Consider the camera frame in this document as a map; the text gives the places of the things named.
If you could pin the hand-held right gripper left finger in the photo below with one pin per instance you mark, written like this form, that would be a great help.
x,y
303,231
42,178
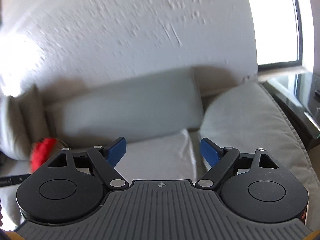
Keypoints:
x,y
117,150

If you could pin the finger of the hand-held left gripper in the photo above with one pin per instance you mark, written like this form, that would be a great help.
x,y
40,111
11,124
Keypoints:
x,y
13,180

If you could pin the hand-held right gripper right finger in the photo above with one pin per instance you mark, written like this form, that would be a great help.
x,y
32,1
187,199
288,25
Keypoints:
x,y
210,152

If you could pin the white sweatshirt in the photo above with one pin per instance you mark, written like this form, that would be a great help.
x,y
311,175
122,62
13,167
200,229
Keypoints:
x,y
155,155

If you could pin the grey sofa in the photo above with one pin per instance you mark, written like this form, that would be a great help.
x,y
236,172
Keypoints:
x,y
11,205

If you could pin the red garment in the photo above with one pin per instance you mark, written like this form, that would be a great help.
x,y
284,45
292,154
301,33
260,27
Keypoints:
x,y
43,152

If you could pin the grey sofa back cushion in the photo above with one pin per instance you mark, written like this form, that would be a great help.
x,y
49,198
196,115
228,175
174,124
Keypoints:
x,y
130,105

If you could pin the grey throw pillow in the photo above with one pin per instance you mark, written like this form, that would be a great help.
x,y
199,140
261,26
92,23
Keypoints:
x,y
35,112
12,130

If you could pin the large grey cushion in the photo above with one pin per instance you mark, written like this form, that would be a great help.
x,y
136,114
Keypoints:
x,y
250,120

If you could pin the dark glass side table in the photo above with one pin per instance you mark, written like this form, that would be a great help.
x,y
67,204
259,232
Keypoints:
x,y
292,92

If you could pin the window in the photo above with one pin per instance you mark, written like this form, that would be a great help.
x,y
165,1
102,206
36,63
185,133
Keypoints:
x,y
275,22

